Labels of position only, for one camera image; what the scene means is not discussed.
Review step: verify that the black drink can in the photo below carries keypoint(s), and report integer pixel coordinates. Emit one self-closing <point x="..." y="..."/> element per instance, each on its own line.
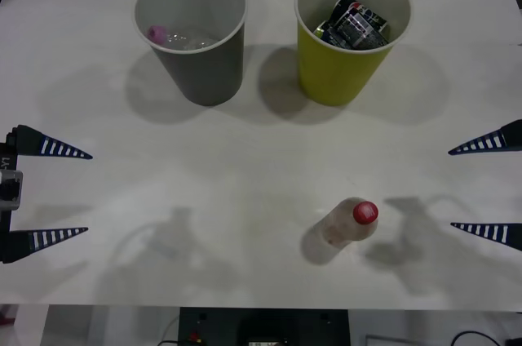
<point x="359" y="21"/>
<point x="326" y="32"/>

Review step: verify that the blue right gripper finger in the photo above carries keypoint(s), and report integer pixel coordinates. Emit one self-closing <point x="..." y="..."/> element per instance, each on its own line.
<point x="511" y="138"/>
<point x="514" y="236"/>

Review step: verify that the grey plastic waste bin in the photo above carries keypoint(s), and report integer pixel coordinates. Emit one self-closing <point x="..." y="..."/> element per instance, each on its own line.
<point x="208" y="72"/>

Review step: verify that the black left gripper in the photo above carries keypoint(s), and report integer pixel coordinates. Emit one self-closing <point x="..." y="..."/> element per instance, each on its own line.
<point x="8" y="160"/>

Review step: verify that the black robot torso base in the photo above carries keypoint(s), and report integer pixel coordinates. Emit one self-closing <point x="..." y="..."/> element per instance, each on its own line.
<point x="220" y="325"/>

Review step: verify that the yellow-green plastic waste bin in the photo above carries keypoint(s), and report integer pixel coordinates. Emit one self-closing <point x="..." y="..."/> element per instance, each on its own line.
<point x="330" y="72"/>

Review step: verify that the plastic bottle with red cap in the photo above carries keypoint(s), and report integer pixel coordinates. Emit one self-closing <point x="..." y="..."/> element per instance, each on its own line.
<point x="346" y="225"/>

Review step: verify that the clear bottle with pink cap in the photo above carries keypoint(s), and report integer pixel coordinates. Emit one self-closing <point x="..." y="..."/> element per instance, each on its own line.
<point x="157" y="34"/>

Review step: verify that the left arm wrist camera box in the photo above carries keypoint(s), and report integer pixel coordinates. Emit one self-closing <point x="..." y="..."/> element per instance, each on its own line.
<point x="10" y="191"/>

